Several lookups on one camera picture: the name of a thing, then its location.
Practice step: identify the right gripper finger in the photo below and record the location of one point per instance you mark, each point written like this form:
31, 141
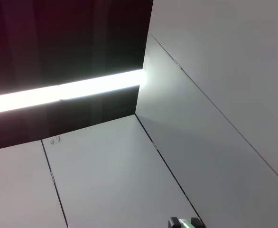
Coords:
197, 223
173, 223

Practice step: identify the mint green utility knife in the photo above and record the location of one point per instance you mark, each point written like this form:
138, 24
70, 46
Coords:
185, 223

